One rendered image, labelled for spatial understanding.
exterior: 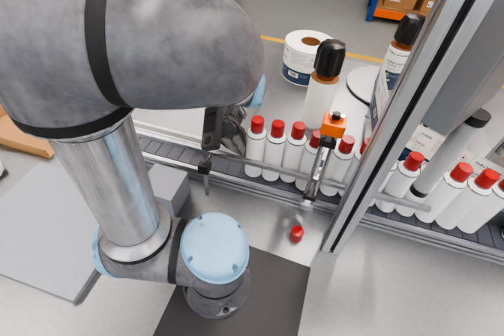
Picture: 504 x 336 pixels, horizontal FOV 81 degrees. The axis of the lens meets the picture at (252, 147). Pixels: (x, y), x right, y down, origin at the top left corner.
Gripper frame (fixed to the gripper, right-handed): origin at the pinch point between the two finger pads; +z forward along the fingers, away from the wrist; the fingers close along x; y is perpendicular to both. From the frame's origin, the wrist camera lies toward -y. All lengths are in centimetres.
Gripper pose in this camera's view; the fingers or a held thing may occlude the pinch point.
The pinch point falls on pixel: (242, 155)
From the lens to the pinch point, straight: 85.5
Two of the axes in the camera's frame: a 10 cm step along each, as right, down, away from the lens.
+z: 4.3, 7.2, 5.4
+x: -8.6, 1.3, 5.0
